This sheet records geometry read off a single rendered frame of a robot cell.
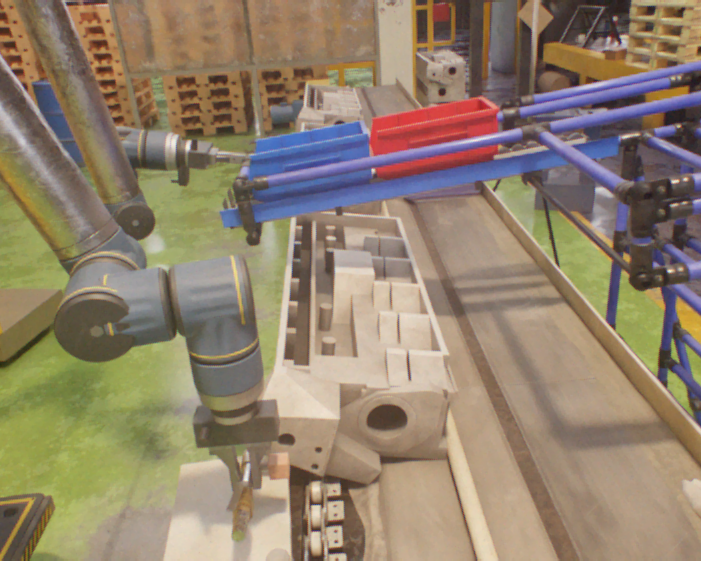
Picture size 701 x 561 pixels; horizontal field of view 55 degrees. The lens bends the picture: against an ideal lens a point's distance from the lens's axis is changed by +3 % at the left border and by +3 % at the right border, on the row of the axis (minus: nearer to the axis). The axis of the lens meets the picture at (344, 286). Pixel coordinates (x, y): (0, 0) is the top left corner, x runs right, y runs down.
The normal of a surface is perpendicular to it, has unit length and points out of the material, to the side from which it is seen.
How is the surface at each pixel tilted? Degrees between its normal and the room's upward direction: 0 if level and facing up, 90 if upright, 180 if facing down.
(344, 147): 92
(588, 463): 0
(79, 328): 90
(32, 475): 0
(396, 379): 22
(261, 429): 90
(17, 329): 90
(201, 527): 0
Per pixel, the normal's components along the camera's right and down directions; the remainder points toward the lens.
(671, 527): -0.07, -0.90
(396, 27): 0.04, 0.42
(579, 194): -0.39, 0.41
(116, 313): 0.32, 0.32
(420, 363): 0.11, -0.71
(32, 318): 0.98, 0.00
